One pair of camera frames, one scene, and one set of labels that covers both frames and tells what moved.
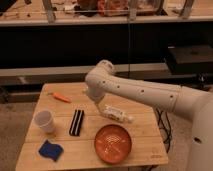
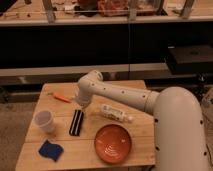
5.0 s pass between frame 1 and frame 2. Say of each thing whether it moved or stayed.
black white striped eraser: stayed
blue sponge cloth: stayed
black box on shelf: stayed
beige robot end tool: moved
